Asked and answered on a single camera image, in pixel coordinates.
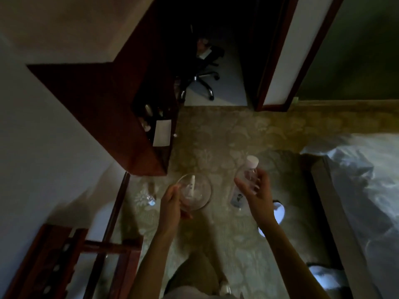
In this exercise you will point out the person's left hand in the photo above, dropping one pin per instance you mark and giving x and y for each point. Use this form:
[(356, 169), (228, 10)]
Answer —
[(170, 211)]

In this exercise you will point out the clear glass tumbler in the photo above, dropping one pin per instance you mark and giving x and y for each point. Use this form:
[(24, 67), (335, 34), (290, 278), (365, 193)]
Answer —
[(146, 197)]

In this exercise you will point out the white slipper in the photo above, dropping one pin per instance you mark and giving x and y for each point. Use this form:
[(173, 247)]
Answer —
[(279, 213), (325, 277)]

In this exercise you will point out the wooden luggage rack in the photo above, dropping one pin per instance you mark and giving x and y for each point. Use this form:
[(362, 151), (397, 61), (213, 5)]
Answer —
[(62, 264)]

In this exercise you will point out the white tube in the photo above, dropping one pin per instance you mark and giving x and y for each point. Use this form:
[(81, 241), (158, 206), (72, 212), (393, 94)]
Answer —
[(191, 185)]

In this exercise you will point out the person's right forearm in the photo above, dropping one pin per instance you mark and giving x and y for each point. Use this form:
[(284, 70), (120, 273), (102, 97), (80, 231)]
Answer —
[(293, 264)]

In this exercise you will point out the dark wooden cabinet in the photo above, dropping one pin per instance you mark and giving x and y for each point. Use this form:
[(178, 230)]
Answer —
[(106, 99)]

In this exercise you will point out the person's beige shorts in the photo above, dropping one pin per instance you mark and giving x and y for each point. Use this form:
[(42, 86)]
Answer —
[(194, 277)]

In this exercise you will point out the black office chair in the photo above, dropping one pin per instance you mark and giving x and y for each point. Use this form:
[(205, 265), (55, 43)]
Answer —
[(202, 70)]

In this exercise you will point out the dark glass bottle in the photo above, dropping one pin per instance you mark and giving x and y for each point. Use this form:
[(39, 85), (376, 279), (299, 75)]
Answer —
[(160, 112), (148, 111)]

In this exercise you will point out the white paper card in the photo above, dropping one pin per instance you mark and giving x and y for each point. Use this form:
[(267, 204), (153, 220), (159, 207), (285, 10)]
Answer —
[(162, 133)]

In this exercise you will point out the person's right thumb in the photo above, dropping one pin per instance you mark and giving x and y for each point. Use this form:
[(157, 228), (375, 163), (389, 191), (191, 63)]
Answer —
[(243, 187)]

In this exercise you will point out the person's white shoe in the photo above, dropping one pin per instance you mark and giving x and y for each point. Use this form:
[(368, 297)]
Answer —
[(225, 288)]

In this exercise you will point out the clear white-capped plastic bottle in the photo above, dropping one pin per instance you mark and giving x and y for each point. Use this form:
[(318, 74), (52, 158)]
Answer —
[(246, 175)]

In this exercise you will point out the dark wooden door frame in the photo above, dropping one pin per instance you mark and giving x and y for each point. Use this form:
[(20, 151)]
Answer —
[(280, 59)]

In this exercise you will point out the beige bed base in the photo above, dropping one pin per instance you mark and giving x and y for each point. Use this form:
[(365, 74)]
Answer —
[(339, 221)]

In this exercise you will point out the person's left forearm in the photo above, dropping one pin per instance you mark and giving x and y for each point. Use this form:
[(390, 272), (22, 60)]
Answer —
[(149, 264)]

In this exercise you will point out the clear glass bowl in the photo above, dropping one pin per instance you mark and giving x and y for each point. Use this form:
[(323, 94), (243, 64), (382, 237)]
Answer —
[(199, 193)]

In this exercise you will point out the person's left thumb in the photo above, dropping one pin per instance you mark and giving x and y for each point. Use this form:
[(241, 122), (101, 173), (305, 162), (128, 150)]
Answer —
[(175, 193)]

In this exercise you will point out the person's right hand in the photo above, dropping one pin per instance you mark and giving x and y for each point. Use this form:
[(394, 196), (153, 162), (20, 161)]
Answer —
[(261, 205)]

